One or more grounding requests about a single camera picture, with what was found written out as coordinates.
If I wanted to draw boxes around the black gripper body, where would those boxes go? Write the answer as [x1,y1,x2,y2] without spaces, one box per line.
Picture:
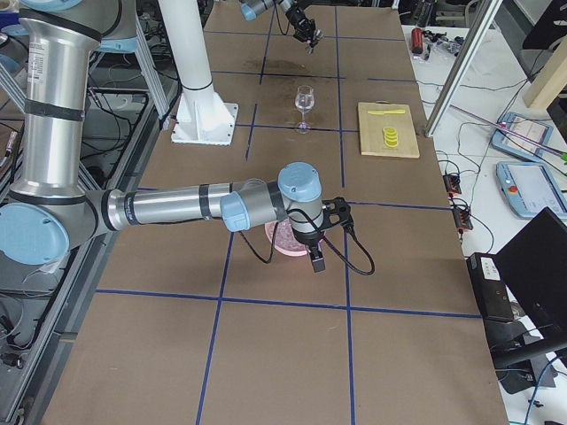
[285,5,315,41]
[292,228,324,251]

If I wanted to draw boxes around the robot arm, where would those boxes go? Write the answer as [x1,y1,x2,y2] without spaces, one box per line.
[240,0,323,51]
[1,1,329,271]

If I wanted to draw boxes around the pile of clear ice cubes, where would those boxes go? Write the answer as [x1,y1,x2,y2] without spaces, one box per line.
[276,221,303,252]

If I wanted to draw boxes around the clear wine glass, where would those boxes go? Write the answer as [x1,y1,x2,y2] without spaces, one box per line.
[295,85,315,134]

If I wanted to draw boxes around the pink bowl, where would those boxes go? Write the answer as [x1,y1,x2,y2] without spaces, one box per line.
[264,220,307,257]

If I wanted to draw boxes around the yellow plastic knife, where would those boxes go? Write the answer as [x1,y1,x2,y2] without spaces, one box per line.
[367,109,406,116]

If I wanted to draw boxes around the bamboo cutting board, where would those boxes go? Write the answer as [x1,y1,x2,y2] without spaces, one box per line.
[357,102,420,158]

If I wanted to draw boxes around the red cylinder on bench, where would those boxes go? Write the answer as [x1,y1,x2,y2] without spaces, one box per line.
[410,27,423,55]

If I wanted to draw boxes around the orange black connector block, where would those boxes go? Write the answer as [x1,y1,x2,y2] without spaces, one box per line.
[443,173,473,235]

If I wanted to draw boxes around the black computer box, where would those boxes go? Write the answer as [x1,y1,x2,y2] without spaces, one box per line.
[466,252,515,323]

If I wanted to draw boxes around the blue teach pendant far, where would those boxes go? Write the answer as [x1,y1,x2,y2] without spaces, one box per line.
[491,112,553,161]

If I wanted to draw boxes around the blue teach pendant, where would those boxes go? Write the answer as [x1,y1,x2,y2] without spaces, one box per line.
[491,112,553,161]
[495,161,566,220]

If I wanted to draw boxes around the black monitor on stand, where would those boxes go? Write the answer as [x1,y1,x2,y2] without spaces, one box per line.
[492,207,566,368]

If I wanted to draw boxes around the blue teach pendant near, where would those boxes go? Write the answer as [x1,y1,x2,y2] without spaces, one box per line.
[495,161,566,220]

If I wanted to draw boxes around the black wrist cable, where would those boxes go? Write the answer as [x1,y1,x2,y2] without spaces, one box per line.
[238,210,376,279]

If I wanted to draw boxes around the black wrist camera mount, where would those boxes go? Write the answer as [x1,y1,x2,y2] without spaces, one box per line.
[320,197,354,234]

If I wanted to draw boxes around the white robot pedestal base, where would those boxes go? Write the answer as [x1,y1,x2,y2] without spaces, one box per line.
[159,0,238,146]

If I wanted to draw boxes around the aluminium frame profile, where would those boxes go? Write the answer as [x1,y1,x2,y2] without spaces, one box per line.
[424,0,503,137]

